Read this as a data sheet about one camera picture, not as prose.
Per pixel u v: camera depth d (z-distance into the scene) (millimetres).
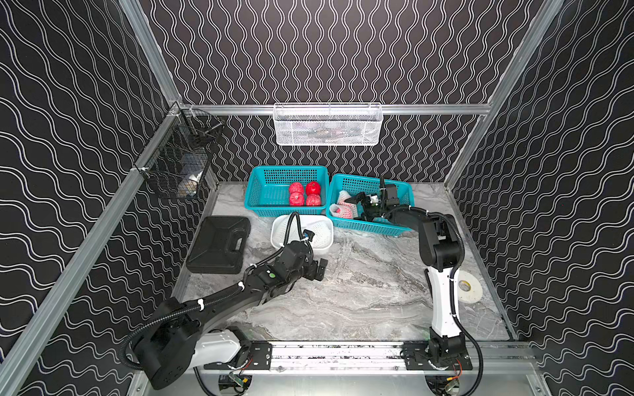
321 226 1031
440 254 621
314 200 1065
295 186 1109
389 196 892
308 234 731
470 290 873
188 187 835
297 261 630
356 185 1212
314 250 923
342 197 1047
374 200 1024
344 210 974
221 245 925
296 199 1065
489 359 759
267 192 1169
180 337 408
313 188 1102
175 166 932
